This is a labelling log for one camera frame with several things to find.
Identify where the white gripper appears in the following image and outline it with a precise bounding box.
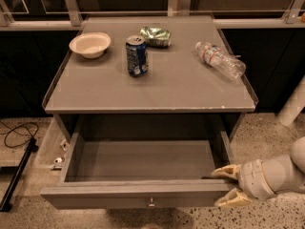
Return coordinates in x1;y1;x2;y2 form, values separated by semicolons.
211;159;275;207

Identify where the grey top drawer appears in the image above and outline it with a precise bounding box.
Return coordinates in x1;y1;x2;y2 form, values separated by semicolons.
41;133;236;209

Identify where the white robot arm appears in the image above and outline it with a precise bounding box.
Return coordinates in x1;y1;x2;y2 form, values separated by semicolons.
210;82;305;207

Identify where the grey drawer cabinet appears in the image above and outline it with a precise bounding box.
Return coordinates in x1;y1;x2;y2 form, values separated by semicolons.
41;14;259;145

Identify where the clear plastic water bottle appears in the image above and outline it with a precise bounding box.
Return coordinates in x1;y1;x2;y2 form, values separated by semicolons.
195;42;246;81

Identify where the blue soda can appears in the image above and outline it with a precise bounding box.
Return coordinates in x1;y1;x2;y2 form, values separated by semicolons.
126;35;149;77

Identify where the green crumpled chip bag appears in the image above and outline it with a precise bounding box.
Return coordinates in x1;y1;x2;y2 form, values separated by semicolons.
140;27;172;48

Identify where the white paper bowl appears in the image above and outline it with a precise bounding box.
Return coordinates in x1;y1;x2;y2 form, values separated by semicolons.
69;32;112;59

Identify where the black metal floor bar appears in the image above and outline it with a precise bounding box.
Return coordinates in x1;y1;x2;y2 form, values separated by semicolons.
0;137;38;212

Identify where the metal window railing frame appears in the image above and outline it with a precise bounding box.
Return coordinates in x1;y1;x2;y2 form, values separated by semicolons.
1;0;304;26

